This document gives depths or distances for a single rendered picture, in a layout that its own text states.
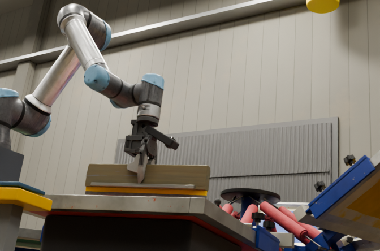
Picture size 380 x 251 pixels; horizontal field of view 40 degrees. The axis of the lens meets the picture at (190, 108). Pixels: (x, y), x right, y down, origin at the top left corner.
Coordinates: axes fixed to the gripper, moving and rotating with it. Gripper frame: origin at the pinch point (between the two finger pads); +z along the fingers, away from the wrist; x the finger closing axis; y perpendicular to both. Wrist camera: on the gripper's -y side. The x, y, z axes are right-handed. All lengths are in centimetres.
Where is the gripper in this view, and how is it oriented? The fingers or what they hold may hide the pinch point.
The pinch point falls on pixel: (145, 181)
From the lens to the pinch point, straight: 162.1
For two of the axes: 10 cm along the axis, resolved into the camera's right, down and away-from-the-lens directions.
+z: -1.0, 9.3, -3.5
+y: -9.3, 0.4, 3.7
